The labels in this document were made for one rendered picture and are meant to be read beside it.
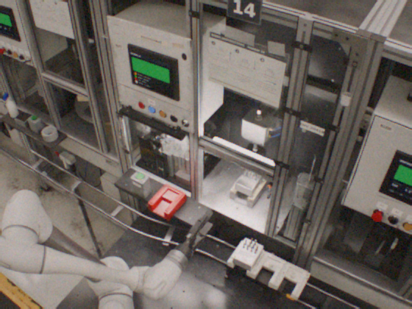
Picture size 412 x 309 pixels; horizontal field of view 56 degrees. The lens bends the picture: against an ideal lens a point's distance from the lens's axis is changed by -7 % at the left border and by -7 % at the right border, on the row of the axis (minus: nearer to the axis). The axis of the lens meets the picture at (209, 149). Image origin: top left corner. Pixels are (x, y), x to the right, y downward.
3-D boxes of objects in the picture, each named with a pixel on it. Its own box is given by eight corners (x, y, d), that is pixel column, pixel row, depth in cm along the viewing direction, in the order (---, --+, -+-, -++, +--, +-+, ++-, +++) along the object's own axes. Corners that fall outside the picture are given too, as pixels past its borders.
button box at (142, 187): (132, 192, 215) (129, 177, 207) (142, 182, 220) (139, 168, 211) (144, 199, 212) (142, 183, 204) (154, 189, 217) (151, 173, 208)
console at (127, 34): (115, 106, 193) (101, 18, 161) (152, 76, 211) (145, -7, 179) (189, 137, 178) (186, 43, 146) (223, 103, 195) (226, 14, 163)
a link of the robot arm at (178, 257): (181, 265, 155) (190, 254, 159) (162, 254, 159) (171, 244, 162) (182, 276, 162) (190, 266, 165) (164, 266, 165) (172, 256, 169)
